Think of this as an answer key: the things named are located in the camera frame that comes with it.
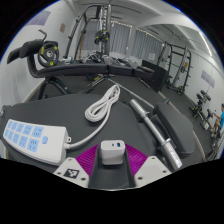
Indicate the long ceiling light strip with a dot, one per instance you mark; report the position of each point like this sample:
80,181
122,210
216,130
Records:
206,43

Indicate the black padded weight bench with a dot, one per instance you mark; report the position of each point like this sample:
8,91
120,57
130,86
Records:
56,108

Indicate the person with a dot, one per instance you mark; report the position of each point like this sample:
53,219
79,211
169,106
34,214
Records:
220,120

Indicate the black exercise machines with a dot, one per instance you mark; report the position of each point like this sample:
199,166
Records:
201,108

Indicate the small purple wall poster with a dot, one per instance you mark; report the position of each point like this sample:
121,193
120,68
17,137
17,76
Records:
208,78

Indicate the black box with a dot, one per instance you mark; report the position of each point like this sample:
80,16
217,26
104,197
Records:
156,75

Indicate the small white charger block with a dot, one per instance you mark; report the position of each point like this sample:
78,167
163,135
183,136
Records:
112,153

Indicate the group of dumbbells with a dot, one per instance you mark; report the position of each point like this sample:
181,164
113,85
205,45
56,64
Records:
110,60

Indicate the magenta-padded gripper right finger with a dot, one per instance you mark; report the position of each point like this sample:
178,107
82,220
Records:
151,170

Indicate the small brown wall panel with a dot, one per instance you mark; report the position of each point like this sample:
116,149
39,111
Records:
62,27

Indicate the grey window curtain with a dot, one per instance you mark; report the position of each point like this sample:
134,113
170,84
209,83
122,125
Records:
148,45
118,38

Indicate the chrome barbell bar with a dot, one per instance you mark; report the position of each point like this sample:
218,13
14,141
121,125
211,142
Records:
156,135

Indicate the small black padded seat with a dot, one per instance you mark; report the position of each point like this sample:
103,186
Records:
176,128

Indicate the white power strip, blue sockets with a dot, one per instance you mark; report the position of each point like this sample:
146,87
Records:
50,148

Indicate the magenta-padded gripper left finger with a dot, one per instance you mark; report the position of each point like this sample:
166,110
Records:
71,171

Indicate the black roller-pad exercise bench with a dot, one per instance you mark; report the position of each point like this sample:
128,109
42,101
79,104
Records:
76,69

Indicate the black yellow weight plate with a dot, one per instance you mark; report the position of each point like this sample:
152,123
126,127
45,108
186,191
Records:
48,53
101,36

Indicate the black power rack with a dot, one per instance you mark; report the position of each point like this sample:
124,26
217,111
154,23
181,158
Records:
185,70

